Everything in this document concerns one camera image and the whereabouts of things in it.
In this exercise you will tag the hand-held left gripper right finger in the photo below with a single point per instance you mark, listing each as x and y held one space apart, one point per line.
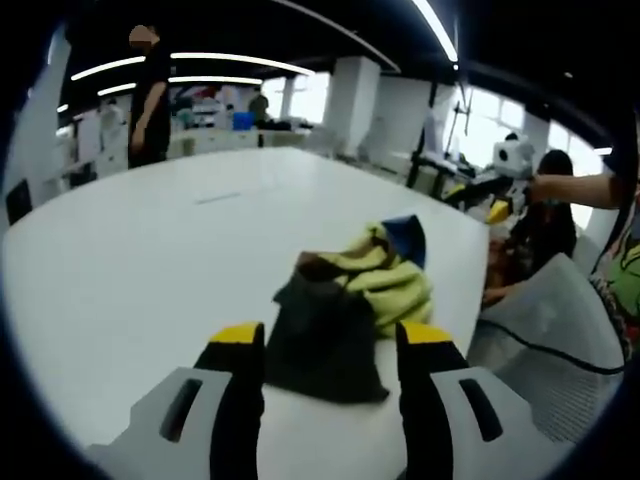
425 400

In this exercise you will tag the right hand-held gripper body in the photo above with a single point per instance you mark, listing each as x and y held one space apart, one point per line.
512 155

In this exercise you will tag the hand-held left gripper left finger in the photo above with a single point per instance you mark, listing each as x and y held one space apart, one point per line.
235 400

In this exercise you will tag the green and dark garment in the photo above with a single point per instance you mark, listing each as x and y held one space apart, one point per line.
330 320

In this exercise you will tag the black metal stand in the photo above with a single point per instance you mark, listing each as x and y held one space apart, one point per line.
425 150

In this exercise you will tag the grey mesh chair back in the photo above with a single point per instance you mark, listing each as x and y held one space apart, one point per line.
550 310

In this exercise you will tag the ceiling light strip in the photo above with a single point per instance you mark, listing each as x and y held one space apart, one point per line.
437 30
240 61
107 67

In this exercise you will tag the white pillar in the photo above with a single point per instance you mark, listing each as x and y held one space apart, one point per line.
352 105

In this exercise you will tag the person's green patterned clothing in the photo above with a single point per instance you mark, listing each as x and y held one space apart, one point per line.
629 280

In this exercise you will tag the blue storage bin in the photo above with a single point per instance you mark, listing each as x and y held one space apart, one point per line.
244 120

